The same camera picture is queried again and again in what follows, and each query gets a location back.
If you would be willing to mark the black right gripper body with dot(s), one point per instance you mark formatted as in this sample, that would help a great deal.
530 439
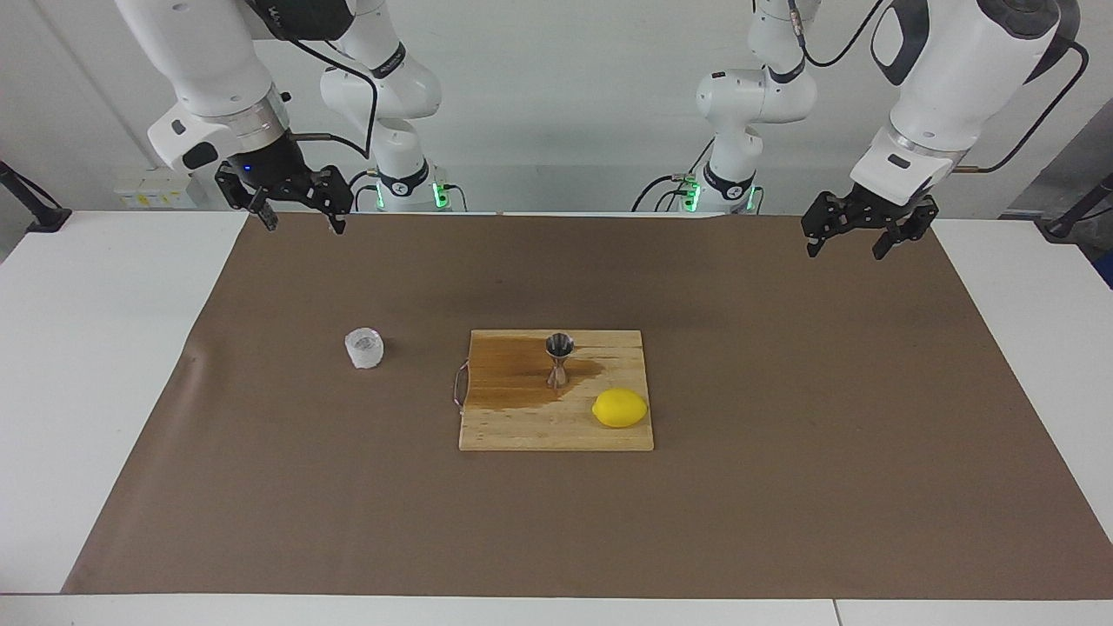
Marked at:
268 167

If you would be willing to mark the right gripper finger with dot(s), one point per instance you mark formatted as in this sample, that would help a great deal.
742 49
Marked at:
332 193
239 187

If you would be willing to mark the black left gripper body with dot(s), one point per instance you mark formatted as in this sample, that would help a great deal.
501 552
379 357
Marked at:
883 200

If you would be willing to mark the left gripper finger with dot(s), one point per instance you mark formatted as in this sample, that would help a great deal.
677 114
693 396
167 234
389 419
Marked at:
817 217
913 228

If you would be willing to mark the clear plastic cup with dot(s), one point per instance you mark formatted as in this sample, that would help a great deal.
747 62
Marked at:
363 349

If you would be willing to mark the steel double jigger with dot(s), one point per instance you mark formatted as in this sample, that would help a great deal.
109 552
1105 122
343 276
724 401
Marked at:
559 346

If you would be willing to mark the black clamp stand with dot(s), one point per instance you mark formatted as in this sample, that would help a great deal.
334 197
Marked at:
48 217
1059 230

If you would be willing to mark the blue object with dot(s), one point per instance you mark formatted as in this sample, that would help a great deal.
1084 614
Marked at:
1107 269

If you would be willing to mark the yellow lemon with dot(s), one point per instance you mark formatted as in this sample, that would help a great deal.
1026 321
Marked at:
619 409

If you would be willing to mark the brown paper table mat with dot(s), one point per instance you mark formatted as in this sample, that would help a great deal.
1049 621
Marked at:
348 487

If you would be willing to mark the wooden cutting board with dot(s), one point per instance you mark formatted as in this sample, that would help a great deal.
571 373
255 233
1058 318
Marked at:
539 430

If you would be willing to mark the white wall socket strip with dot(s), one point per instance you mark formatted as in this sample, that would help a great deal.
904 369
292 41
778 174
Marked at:
152 193

